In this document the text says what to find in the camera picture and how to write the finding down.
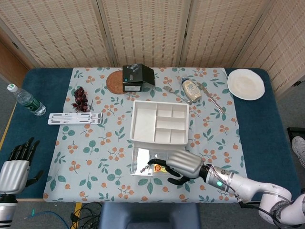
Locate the clear plastic storage box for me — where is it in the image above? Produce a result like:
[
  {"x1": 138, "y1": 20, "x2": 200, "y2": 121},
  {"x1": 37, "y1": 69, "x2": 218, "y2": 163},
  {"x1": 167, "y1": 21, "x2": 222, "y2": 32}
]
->
[{"x1": 129, "y1": 146, "x2": 187, "y2": 177}]

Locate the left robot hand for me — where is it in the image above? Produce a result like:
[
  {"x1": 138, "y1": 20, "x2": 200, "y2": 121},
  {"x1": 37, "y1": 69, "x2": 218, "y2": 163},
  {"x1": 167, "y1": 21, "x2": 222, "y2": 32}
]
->
[{"x1": 0, "y1": 137, "x2": 44, "y2": 195}]

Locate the blue padded chair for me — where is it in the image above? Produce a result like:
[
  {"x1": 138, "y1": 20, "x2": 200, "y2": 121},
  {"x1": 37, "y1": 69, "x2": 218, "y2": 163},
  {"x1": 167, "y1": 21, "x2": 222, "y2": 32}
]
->
[{"x1": 99, "y1": 202, "x2": 202, "y2": 229}]

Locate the round woven coaster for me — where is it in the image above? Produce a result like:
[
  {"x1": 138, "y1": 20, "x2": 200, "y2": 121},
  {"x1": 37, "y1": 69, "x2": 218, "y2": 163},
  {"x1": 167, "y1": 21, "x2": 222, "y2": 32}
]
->
[{"x1": 106, "y1": 71, "x2": 131, "y2": 95}]

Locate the bamboo folding screen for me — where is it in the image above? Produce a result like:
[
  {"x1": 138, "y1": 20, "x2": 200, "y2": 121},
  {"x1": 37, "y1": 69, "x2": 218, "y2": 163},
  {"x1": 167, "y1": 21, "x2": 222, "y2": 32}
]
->
[{"x1": 0, "y1": 0, "x2": 305, "y2": 94}]

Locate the dark blue table cover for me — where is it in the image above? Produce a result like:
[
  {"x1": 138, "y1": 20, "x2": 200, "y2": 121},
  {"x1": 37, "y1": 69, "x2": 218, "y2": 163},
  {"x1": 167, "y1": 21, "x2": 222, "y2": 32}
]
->
[{"x1": 5, "y1": 67, "x2": 301, "y2": 200}]

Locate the silver table knife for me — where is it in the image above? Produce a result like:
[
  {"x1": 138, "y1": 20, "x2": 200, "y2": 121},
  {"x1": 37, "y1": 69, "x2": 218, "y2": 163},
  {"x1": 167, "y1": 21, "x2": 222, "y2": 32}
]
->
[{"x1": 196, "y1": 82, "x2": 226, "y2": 115}]

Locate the dark red grape bunch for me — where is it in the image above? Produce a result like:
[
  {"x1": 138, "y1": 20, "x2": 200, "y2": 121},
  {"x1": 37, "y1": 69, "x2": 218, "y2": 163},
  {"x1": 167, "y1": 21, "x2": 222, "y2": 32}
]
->
[{"x1": 71, "y1": 87, "x2": 94, "y2": 113}]

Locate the white drawer organizer box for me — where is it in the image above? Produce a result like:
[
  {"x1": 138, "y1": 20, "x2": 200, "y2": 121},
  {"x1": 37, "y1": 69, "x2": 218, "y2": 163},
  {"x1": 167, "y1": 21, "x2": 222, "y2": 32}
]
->
[{"x1": 129, "y1": 100, "x2": 190, "y2": 153}]

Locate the white sneaker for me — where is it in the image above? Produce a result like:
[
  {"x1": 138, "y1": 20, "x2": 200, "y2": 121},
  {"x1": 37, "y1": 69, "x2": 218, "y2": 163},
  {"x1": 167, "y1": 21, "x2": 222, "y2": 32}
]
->
[{"x1": 292, "y1": 135, "x2": 305, "y2": 165}]

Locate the black floor cable bundle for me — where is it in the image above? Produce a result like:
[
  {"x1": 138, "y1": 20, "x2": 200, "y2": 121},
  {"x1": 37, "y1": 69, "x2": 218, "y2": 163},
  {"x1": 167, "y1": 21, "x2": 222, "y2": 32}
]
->
[{"x1": 70, "y1": 202, "x2": 103, "y2": 229}]

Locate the black cardboard box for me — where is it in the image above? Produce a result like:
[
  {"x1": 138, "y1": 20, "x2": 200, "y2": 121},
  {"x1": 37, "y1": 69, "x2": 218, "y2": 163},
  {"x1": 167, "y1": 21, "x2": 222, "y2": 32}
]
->
[{"x1": 122, "y1": 63, "x2": 155, "y2": 93}]

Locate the floral tablecloth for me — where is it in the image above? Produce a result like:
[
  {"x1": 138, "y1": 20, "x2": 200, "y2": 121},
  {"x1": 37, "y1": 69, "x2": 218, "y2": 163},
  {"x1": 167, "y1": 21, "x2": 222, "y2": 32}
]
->
[{"x1": 42, "y1": 67, "x2": 252, "y2": 203}]

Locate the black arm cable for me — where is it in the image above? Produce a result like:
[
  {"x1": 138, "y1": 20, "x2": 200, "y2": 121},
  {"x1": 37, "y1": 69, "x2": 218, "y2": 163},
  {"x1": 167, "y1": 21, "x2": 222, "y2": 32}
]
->
[{"x1": 234, "y1": 190, "x2": 286, "y2": 229}]

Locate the white folding stand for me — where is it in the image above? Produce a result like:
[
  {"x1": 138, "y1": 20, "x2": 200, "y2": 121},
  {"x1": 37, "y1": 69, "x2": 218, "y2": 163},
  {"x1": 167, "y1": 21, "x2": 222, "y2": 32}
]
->
[{"x1": 47, "y1": 112, "x2": 103, "y2": 125}]

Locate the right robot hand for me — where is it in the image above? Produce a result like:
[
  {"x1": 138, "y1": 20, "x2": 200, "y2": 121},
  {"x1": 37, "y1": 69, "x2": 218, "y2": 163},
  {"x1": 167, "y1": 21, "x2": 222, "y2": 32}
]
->
[{"x1": 147, "y1": 150, "x2": 205, "y2": 186}]

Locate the beige squeeze sauce bottle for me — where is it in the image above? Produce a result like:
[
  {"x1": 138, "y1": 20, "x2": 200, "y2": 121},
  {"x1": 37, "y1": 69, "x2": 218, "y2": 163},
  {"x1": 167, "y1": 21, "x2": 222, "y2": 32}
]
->
[{"x1": 181, "y1": 77, "x2": 202, "y2": 102}]

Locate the white plate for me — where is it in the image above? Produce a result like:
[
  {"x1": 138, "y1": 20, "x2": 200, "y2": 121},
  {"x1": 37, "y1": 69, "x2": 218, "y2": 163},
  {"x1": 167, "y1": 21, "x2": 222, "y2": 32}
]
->
[{"x1": 227, "y1": 68, "x2": 266, "y2": 100}]

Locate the small yellow toy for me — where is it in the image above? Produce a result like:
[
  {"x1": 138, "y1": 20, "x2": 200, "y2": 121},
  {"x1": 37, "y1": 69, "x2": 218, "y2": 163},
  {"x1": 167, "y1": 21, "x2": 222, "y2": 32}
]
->
[{"x1": 153, "y1": 164, "x2": 168, "y2": 174}]

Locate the blue floor cable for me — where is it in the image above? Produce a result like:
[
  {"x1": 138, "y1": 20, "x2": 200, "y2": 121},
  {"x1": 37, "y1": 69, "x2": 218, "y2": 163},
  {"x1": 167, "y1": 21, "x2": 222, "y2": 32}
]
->
[{"x1": 25, "y1": 208, "x2": 70, "y2": 229}]

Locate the clear plastic water bottle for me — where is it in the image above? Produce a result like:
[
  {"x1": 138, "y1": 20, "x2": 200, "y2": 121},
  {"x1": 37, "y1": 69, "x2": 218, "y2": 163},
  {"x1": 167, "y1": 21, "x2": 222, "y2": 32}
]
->
[{"x1": 6, "y1": 83, "x2": 47, "y2": 116}]

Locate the black floor stand base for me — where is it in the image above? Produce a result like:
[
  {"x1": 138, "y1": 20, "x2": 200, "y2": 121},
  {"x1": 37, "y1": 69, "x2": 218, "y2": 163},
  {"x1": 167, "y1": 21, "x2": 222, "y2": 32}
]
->
[{"x1": 287, "y1": 127, "x2": 305, "y2": 144}]

